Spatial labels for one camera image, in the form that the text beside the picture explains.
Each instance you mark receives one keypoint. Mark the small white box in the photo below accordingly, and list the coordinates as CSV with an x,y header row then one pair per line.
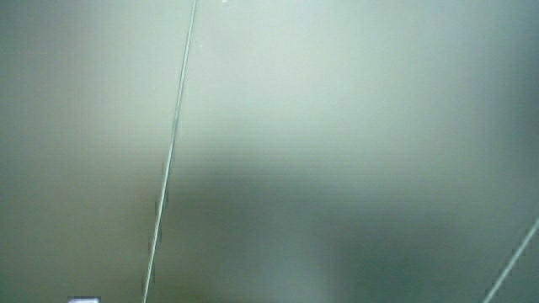
x,y
83,300

